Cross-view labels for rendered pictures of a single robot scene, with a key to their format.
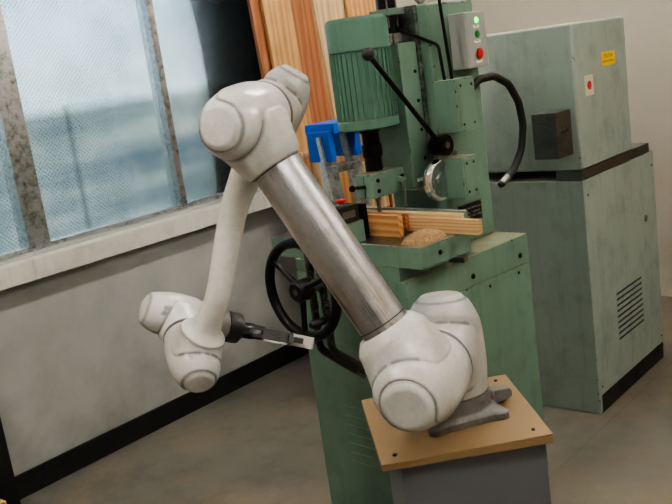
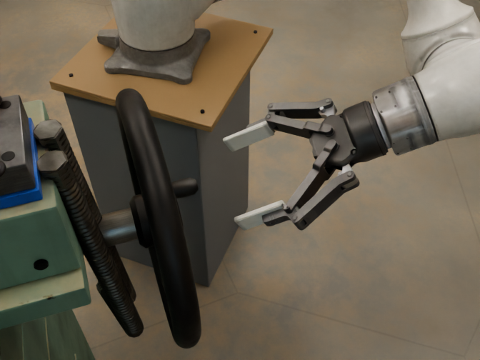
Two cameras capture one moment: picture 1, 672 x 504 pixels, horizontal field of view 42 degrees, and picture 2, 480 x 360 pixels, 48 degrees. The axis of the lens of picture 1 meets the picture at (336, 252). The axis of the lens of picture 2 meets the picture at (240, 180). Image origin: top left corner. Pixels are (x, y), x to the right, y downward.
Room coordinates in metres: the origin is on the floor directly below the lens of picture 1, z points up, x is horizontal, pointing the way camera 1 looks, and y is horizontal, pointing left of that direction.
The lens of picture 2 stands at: (2.61, 0.35, 1.29)
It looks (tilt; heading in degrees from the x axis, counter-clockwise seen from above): 48 degrees down; 205
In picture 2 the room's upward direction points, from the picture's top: straight up
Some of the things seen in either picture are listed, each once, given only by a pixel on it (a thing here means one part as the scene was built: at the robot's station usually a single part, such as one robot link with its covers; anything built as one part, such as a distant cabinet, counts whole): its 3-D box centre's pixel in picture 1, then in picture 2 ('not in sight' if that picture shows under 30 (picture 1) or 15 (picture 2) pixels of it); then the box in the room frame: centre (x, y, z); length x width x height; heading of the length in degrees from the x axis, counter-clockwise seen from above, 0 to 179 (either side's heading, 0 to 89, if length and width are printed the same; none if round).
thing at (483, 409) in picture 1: (462, 398); (148, 40); (1.81, -0.23, 0.65); 0.22 x 0.18 x 0.06; 103
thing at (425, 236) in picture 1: (423, 234); not in sight; (2.31, -0.24, 0.91); 0.12 x 0.09 x 0.03; 133
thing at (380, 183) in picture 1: (381, 184); not in sight; (2.55, -0.16, 1.03); 0.14 x 0.07 x 0.09; 133
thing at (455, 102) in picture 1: (456, 104); not in sight; (2.58, -0.40, 1.22); 0.09 x 0.08 x 0.15; 133
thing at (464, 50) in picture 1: (468, 40); not in sight; (2.66, -0.47, 1.40); 0.10 x 0.06 x 0.16; 133
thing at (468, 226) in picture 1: (388, 222); not in sight; (2.52, -0.16, 0.92); 0.65 x 0.02 x 0.04; 43
